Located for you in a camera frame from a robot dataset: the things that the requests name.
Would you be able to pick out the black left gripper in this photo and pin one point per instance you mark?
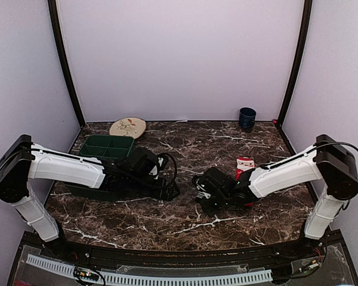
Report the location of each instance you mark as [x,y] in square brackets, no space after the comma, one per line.
[167,195]

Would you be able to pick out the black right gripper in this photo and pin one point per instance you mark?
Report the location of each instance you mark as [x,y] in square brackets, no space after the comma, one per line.
[209,210]

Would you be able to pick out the black striped ankle sock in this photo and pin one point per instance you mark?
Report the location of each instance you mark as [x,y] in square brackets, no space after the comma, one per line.
[211,203]

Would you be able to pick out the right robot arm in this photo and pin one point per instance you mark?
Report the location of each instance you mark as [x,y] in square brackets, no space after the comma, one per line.
[325,160]

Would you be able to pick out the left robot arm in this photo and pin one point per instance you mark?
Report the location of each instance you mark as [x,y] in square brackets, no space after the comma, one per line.
[26,160]

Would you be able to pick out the red Santa Christmas sock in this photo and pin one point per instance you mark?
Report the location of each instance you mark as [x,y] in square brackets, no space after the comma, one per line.
[244,167]

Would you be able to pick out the beige decorated plate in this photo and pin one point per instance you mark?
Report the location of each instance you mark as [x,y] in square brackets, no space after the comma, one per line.
[130,126]

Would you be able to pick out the dark blue mug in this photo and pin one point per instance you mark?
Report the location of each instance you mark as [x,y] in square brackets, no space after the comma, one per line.
[247,119]

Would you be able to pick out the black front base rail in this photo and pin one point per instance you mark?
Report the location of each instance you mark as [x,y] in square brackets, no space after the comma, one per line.
[276,255]

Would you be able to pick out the white slotted cable duct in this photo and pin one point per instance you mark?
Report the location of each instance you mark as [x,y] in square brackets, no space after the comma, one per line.
[88,276]

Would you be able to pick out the right black frame post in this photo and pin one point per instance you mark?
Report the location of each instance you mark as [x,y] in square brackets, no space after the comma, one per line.
[296,65]

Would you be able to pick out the black frame post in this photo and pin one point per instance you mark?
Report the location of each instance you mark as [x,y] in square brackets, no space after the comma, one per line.
[296,65]
[62,56]

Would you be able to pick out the left black frame post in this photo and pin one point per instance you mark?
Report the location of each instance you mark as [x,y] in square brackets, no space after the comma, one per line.
[62,56]

